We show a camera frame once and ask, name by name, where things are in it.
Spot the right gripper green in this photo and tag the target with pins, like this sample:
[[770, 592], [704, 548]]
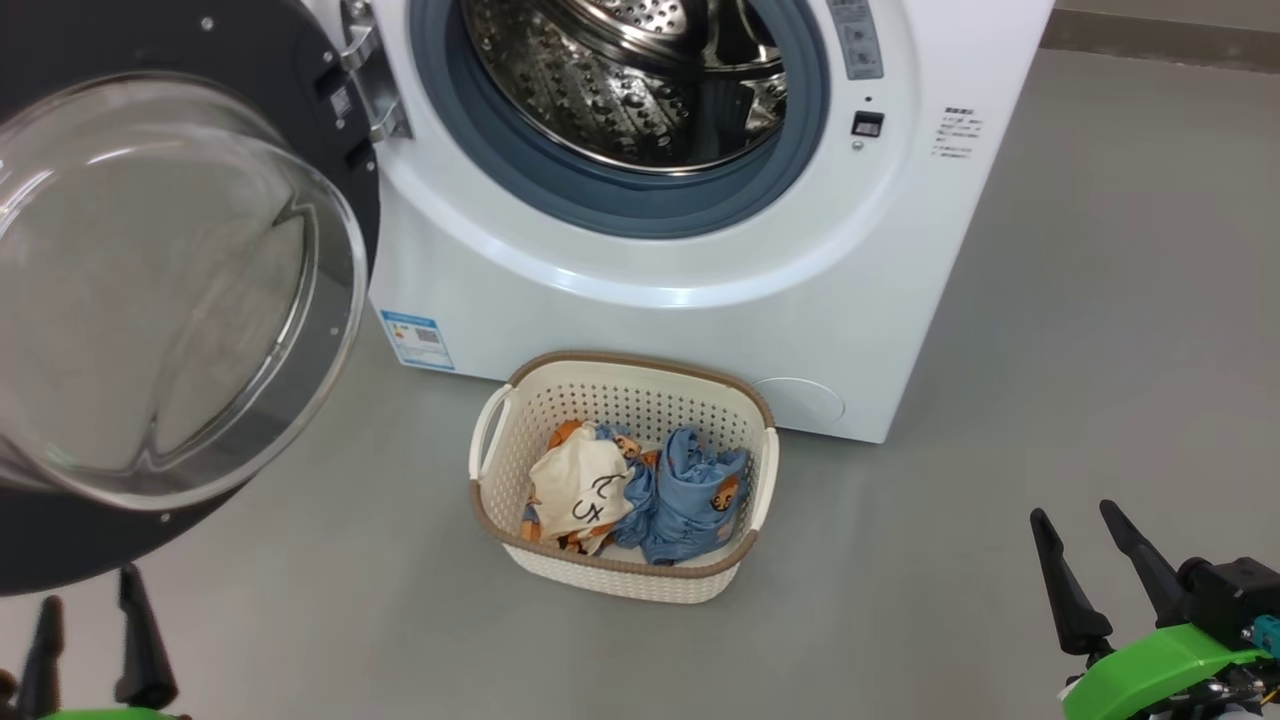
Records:
[[1160, 670]]

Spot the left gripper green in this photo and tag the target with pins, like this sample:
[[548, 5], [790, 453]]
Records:
[[110, 715]]

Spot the blue bear-print garment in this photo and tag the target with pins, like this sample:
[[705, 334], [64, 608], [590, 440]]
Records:
[[690, 510]]

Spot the cream printed garment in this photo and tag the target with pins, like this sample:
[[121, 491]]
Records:
[[575, 480]]

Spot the black round glass washer door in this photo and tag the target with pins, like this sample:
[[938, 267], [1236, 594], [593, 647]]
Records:
[[250, 40]]

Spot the black door latch slot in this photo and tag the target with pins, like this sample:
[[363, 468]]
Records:
[[867, 124]]

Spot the white front-load washing machine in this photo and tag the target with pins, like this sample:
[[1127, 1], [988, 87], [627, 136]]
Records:
[[650, 330]]

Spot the metal door hinge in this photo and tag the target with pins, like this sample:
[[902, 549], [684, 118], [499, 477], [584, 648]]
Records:
[[375, 90]]

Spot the steel perforated washer drum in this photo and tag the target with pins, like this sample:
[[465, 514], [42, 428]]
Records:
[[600, 100]]

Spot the round white filter cover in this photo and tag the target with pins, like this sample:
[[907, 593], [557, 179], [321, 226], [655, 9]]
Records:
[[805, 403]]

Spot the blue energy label sticker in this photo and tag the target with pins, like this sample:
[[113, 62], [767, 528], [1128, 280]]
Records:
[[418, 340]]

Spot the small printed text sticker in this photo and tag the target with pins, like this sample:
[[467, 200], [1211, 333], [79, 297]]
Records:
[[958, 132]]

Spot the cream perforated laundry basket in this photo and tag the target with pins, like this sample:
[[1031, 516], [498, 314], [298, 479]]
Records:
[[620, 580]]

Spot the grey baseboard strip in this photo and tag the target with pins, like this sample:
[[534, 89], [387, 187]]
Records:
[[1160, 40]]

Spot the grey warning sticker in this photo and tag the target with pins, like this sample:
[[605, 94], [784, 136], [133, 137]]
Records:
[[857, 40]]

